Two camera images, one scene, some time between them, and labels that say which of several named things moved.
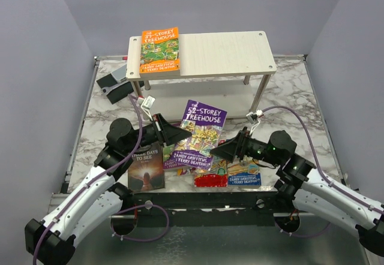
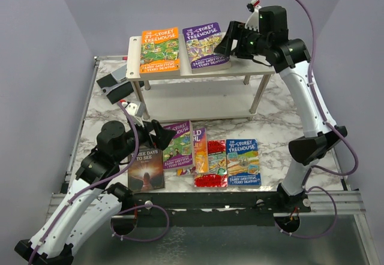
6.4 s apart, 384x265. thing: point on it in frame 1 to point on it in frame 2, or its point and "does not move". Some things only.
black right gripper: (228, 149) to (231, 33)
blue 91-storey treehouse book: (245, 173) does not move
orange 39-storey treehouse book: (159, 53) does not move
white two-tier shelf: (227, 71) does not move
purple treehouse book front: (206, 125) to (201, 41)
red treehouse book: (218, 177) does not move
